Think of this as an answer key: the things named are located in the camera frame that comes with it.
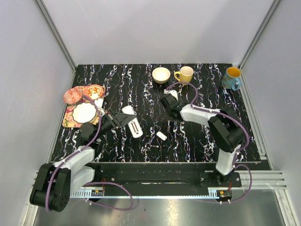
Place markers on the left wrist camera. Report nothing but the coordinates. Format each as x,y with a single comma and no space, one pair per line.
99,105

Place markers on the white remote battery cover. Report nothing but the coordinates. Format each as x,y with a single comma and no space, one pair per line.
161,135

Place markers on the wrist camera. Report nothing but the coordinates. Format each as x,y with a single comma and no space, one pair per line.
99,105
172,92

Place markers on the blue butterfly mug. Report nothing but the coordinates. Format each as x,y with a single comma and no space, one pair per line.
231,79

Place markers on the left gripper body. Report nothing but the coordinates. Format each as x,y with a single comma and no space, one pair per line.
109,121

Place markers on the white remote control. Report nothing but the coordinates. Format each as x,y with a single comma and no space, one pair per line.
133,125

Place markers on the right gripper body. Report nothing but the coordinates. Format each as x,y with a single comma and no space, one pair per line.
169,111

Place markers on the yellow mug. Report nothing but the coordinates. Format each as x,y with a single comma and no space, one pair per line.
185,74

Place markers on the floral rectangular tray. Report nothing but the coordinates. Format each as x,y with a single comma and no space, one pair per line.
68,120

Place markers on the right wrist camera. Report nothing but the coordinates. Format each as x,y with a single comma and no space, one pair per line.
172,92

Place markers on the aluminium rail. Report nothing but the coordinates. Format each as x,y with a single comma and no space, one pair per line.
263,179

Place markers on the cream ceramic bowl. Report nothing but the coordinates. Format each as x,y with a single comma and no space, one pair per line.
161,75

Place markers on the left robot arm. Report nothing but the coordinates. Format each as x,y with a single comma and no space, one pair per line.
56,182

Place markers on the orange floral small bowl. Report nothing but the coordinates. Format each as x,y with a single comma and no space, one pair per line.
94,92

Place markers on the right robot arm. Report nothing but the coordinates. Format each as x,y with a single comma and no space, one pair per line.
227,131

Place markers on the white scalloped plate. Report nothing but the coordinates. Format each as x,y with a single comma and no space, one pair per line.
84,112

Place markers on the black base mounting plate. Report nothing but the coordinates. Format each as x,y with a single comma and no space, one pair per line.
150,180

